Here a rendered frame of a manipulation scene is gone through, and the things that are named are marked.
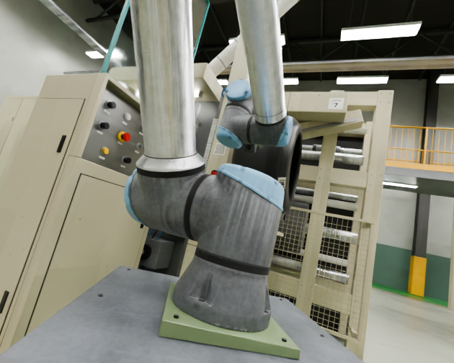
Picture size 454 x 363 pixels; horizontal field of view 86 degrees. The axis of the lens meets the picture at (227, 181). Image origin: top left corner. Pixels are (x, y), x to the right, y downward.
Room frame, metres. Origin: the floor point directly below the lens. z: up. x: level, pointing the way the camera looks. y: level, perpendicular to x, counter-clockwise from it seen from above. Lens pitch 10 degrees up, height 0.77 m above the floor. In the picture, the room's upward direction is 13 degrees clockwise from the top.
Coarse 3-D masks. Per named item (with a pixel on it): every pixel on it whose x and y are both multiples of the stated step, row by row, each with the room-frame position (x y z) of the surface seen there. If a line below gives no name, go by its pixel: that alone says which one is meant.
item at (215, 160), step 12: (240, 36) 1.47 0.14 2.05; (240, 48) 1.46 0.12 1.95; (240, 60) 1.46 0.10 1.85; (240, 72) 1.45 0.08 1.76; (228, 84) 1.47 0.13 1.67; (216, 132) 1.47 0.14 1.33; (216, 156) 1.46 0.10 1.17; (228, 156) 1.44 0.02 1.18; (216, 168) 1.45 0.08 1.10; (192, 252) 1.46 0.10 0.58; (180, 276) 1.47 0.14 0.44
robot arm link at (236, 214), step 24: (240, 168) 0.45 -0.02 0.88; (192, 192) 0.48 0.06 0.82; (216, 192) 0.46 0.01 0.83; (240, 192) 0.43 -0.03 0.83; (264, 192) 0.44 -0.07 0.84; (192, 216) 0.47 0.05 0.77; (216, 216) 0.45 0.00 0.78; (240, 216) 0.43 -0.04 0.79; (264, 216) 0.44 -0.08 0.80; (192, 240) 0.53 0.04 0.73; (216, 240) 0.44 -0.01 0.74; (240, 240) 0.43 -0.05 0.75; (264, 240) 0.44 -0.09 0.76; (264, 264) 0.45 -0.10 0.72
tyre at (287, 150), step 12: (300, 132) 1.27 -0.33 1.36; (288, 144) 1.12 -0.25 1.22; (300, 144) 1.43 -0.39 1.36; (240, 156) 1.18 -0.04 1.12; (252, 156) 1.16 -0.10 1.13; (264, 156) 1.13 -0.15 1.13; (276, 156) 1.11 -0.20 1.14; (288, 156) 1.12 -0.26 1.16; (300, 156) 1.50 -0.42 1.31; (252, 168) 1.17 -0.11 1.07; (264, 168) 1.14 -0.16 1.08; (276, 168) 1.12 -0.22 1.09; (288, 168) 1.15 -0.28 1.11; (288, 180) 1.19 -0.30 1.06; (288, 192) 1.58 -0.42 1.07; (288, 204) 1.34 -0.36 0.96
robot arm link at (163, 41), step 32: (160, 0) 0.35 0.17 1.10; (160, 32) 0.37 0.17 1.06; (160, 64) 0.39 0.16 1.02; (192, 64) 0.43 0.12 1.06; (160, 96) 0.42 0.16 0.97; (192, 96) 0.45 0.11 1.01; (160, 128) 0.45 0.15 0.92; (192, 128) 0.48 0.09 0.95; (160, 160) 0.47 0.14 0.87; (192, 160) 0.49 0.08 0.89; (128, 192) 0.54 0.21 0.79; (160, 192) 0.49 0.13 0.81; (160, 224) 0.53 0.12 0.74
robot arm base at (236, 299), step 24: (192, 264) 0.47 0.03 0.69; (216, 264) 0.43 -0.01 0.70; (240, 264) 0.43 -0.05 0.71; (192, 288) 0.44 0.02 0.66; (216, 288) 0.42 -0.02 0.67; (240, 288) 0.42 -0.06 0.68; (264, 288) 0.46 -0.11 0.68; (192, 312) 0.42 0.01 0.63; (216, 312) 0.41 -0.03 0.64; (240, 312) 0.41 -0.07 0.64; (264, 312) 0.47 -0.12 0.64
